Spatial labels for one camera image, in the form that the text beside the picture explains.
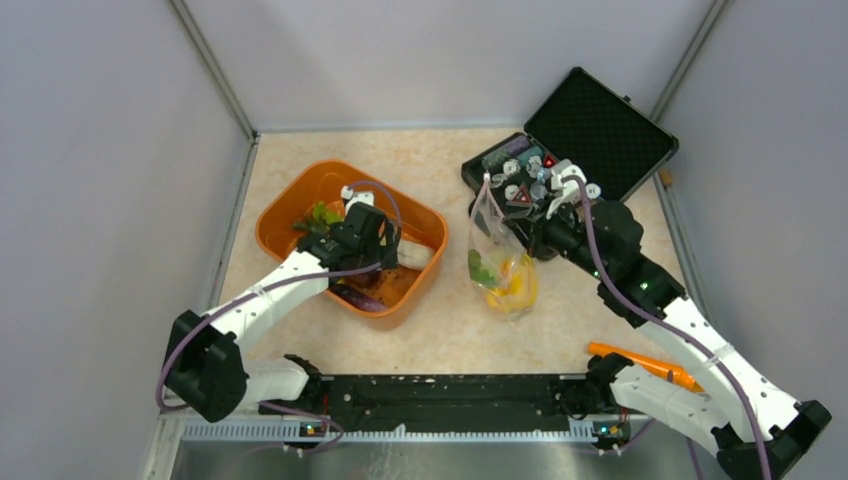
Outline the black open carrying case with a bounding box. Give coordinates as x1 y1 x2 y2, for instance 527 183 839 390
461 67 679 201

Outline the clear zip top bag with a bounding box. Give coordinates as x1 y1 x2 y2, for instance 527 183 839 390
467 173 536 321

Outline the orange pineapple toy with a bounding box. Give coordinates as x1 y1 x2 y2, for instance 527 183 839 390
292 201 344 233

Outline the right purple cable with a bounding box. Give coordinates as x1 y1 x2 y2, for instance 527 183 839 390
561 173 773 480

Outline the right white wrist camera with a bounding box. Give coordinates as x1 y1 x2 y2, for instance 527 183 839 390
545 160 591 220

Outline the yellow bell pepper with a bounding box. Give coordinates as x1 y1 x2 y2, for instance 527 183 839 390
483 263 539 315

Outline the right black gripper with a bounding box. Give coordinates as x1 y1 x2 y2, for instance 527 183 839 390
503 191 610 281

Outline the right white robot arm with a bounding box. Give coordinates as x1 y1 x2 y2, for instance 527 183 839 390
502 200 831 479

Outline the white radish with leaves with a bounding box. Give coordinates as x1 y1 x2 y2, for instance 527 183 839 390
467 249 498 290

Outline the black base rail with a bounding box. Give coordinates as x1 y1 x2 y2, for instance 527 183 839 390
278 374 631 439

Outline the orange carrot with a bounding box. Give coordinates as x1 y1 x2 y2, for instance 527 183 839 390
587 342 703 393

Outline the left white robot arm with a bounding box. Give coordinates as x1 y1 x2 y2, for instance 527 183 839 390
155 202 401 423

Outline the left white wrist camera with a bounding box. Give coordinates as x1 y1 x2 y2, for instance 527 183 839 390
340 185 375 214

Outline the orange plastic basket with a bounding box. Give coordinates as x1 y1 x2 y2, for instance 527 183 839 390
255 159 449 330

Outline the purple eggplant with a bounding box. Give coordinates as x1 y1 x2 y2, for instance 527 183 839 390
330 284 387 313

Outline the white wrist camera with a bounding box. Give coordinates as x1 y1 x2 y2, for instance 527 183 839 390
340 185 375 214
545 160 591 220

